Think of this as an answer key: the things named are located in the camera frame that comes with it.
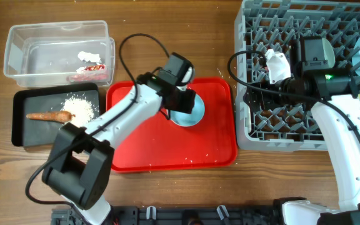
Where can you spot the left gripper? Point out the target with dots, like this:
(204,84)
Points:
(188,105)

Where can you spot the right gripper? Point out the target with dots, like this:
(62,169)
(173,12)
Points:
(255,95)

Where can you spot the blue bowl with rice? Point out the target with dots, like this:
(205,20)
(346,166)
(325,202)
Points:
(187,120)

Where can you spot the red snack wrapper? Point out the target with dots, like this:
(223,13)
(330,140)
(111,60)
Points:
(89,73)

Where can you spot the pile of white rice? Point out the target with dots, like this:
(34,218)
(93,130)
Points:
(82,110)

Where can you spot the white tissue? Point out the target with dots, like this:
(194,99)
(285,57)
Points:
(89,57)

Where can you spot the orange carrot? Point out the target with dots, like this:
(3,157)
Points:
(56,116)

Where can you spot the white plastic spoon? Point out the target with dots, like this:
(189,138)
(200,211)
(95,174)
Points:
(247,120)

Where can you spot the light green bowl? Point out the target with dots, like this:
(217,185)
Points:
(329,54)

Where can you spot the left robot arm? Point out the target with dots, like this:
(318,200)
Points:
(80,160)

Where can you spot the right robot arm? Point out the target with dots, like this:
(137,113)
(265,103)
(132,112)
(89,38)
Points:
(309,76)

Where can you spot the grey dishwasher rack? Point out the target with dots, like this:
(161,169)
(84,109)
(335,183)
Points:
(263,25)

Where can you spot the red serving tray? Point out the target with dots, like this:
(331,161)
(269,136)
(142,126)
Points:
(159,144)

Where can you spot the clear plastic bin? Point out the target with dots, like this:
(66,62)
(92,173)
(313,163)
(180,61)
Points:
(45,54)

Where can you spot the black plastic tray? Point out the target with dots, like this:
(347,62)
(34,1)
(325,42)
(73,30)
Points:
(29,133)

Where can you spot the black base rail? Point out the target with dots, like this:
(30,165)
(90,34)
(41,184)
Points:
(222,214)

